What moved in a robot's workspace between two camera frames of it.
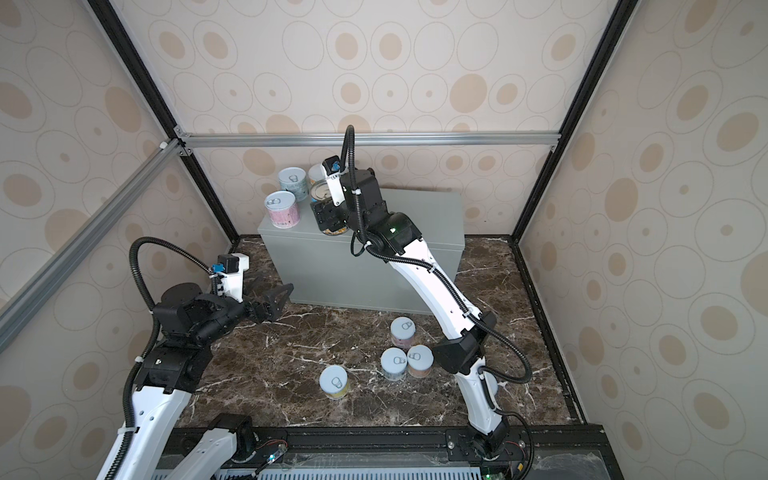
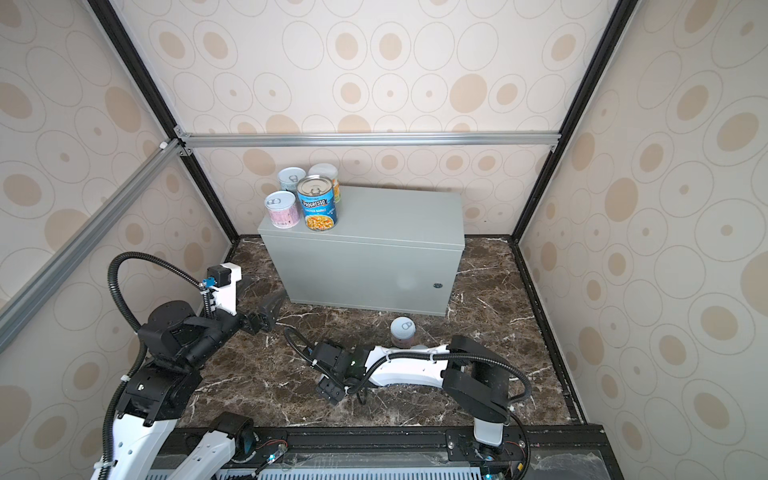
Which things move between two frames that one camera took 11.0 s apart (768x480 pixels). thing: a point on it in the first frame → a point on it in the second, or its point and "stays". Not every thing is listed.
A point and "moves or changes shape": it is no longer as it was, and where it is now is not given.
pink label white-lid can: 283,209 stays
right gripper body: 336,216 → 329,389
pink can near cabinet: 402,331 stays
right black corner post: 591,77 stays
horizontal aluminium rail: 521,138 stays
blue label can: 320,191 moves or changes shape
